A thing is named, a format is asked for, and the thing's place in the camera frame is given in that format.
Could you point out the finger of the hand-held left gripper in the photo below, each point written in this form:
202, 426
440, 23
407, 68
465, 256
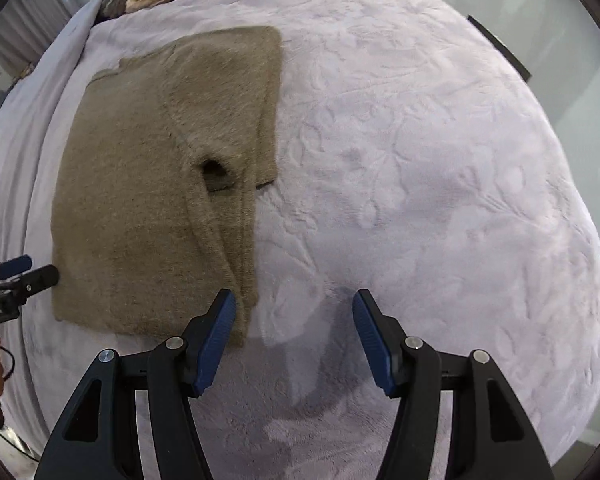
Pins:
12, 264
42, 277

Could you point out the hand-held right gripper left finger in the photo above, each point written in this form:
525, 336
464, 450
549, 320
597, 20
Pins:
215, 345

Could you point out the olive knit sweater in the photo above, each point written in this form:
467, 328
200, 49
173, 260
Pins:
130, 200

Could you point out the pale grey bed sheet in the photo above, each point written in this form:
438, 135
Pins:
25, 135

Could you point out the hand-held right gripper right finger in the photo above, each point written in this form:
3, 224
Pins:
375, 345

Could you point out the grey curtain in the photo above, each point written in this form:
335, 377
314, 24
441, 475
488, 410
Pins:
30, 25

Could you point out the lavender embossed blanket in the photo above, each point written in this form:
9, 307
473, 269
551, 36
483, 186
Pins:
430, 185

